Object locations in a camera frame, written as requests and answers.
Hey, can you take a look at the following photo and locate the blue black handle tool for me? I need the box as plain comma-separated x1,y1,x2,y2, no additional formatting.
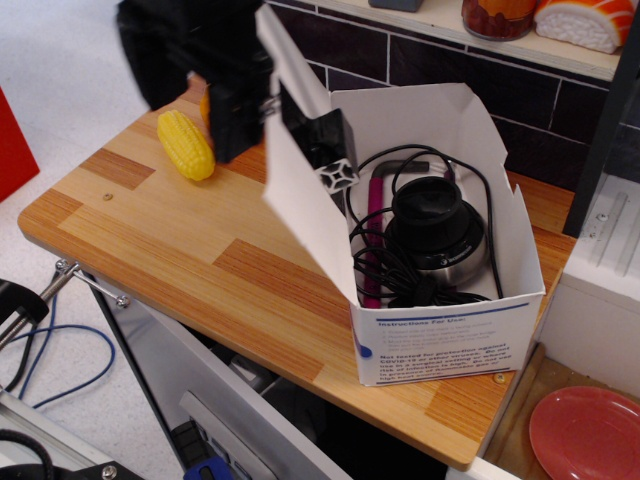
170,420,233,480

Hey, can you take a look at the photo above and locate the black coiled cable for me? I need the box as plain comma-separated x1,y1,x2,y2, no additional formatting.
348,145,504,309

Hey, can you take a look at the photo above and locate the red panel at left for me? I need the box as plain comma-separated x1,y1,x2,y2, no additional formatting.
0,92,40,201

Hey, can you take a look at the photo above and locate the aluminium frame with bracket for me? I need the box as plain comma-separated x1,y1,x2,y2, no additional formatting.
1,391,140,479

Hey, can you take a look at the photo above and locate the white orange sushi toy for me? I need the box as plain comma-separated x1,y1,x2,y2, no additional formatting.
534,0,637,54

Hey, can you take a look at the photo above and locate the magenta handled hex key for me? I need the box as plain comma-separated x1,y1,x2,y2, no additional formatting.
359,160,430,309

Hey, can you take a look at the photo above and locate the black handle block on flap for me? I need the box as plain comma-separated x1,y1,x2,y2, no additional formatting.
280,83,359,195

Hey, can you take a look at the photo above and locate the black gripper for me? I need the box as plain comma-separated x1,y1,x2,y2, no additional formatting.
116,1,278,163

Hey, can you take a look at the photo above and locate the white cabinet drawer front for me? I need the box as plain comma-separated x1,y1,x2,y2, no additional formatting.
100,282,348,479

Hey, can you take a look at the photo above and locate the red orange jar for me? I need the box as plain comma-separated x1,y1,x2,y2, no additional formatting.
461,0,538,41

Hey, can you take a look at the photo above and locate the wooden shelf board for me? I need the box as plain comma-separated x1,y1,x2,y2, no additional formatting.
303,1,622,81

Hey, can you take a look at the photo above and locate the orange toy pumpkin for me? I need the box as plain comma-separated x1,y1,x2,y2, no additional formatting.
199,91,210,129

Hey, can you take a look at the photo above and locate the black silver 3D mouse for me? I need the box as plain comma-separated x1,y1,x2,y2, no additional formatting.
385,176,489,287

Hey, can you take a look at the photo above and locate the white cardboard box with flap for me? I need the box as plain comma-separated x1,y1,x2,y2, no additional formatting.
256,6,545,386

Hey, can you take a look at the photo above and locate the blue cable on floor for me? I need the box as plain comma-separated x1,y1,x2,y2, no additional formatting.
0,294,117,410

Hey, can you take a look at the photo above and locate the yellow toy corn left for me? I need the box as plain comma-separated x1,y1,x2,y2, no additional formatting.
157,110,215,181

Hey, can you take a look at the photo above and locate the red plate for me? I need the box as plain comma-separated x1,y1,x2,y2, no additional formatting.
529,387,639,479

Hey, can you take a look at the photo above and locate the grey block on shelf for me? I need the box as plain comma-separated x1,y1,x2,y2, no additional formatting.
368,0,423,13

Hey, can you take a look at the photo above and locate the metal clamp with screw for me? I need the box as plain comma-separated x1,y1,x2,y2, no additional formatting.
1,259,131,349

